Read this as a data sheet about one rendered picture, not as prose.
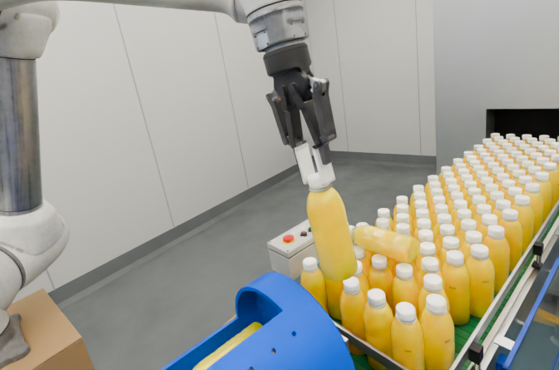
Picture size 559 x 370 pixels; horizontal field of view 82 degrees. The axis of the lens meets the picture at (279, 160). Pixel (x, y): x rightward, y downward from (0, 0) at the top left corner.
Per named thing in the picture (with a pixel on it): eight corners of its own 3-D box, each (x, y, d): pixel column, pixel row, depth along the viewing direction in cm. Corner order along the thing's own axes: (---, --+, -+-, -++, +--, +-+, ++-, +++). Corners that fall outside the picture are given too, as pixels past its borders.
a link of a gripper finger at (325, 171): (323, 141, 55) (325, 141, 54) (333, 179, 56) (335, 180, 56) (311, 147, 53) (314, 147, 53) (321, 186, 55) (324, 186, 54)
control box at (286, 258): (271, 269, 104) (266, 241, 101) (314, 242, 116) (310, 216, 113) (292, 282, 96) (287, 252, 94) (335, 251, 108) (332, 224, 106)
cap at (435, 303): (422, 302, 70) (422, 294, 70) (437, 297, 71) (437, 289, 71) (434, 313, 67) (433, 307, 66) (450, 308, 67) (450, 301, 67)
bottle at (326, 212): (366, 267, 61) (346, 175, 57) (344, 288, 56) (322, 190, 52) (336, 259, 66) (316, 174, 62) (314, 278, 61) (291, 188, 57)
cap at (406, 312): (396, 306, 70) (395, 299, 70) (415, 308, 69) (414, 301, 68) (396, 319, 67) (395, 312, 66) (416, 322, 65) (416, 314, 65)
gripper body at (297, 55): (250, 57, 53) (266, 111, 55) (284, 43, 46) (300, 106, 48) (283, 51, 57) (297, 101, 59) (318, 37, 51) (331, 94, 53)
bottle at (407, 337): (393, 363, 77) (388, 299, 72) (425, 369, 75) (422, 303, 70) (393, 392, 71) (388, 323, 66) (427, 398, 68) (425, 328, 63)
